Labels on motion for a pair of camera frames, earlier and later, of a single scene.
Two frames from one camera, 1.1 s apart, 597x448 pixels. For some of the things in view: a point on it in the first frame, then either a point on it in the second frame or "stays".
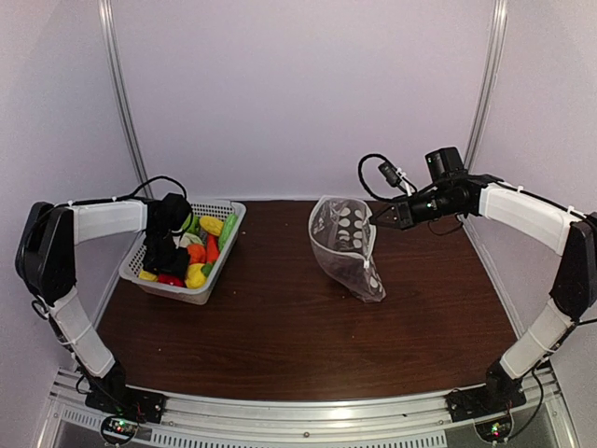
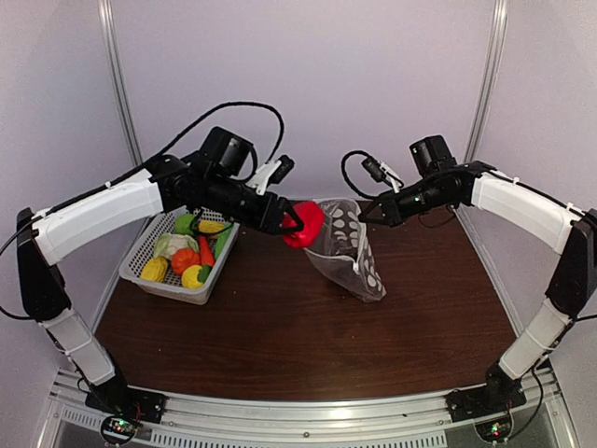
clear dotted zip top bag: x=343 y=242 stays
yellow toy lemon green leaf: x=198 y=274 stays
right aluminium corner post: x=492 y=79 stays
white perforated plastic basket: x=130 y=268 stays
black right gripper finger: x=389 y=217 -> x=364 y=216
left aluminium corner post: x=120 y=92 stays
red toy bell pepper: x=170 y=279 -> x=312 y=218
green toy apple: x=195 y=226 stays
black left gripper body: x=160 y=254 -> x=263 y=217
